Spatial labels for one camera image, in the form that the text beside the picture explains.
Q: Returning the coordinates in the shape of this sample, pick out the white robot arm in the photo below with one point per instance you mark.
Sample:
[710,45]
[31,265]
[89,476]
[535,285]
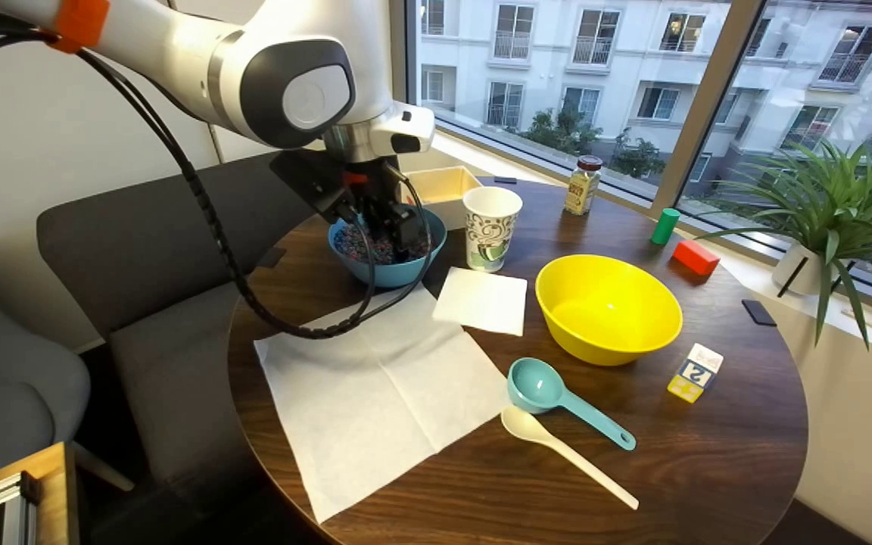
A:
[293,75]

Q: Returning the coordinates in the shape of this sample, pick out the yellow and white small box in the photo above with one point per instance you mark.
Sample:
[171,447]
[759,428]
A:
[695,373]

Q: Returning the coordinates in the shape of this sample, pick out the teal measuring scoop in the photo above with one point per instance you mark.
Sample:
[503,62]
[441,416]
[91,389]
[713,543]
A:
[541,389]

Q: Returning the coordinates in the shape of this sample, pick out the cream plastic spoon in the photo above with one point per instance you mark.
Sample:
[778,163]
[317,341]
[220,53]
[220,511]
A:
[523,426]

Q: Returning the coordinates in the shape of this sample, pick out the large white napkin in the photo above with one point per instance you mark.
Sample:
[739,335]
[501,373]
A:
[377,401]

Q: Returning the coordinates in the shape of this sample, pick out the grey armchair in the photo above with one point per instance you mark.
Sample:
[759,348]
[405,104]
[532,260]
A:
[43,391]

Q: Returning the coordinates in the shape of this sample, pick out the grey sofa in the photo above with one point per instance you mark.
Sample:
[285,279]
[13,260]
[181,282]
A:
[151,270]

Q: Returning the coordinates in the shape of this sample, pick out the small folded white napkin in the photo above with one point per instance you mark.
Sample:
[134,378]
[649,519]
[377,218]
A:
[481,302]

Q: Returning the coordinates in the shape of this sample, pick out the patterned paper cup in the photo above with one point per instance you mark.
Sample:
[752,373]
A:
[492,218]

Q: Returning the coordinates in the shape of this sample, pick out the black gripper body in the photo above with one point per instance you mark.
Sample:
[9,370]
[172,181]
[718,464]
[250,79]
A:
[351,191]

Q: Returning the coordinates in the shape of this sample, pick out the aluminium frame cart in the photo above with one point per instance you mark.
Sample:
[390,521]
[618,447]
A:
[37,502]

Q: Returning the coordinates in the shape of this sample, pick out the potted green plant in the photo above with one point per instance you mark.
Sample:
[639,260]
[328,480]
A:
[822,200]

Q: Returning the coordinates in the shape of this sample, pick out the glass jar with dark lid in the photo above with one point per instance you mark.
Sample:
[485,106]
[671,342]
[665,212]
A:
[583,182]

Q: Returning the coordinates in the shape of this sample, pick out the yellow plastic bowl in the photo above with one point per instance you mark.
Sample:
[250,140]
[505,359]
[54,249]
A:
[607,311]

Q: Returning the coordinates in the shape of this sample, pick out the red block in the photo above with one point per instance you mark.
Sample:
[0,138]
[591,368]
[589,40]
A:
[695,260]

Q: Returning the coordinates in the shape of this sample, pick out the blue bowl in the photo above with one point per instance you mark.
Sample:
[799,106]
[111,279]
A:
[378,265]

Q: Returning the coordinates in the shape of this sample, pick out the white wooden box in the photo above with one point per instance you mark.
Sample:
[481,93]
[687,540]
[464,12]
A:
[443,191]

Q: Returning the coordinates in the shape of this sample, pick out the green block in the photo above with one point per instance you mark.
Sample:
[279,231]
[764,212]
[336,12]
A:
[665,225]

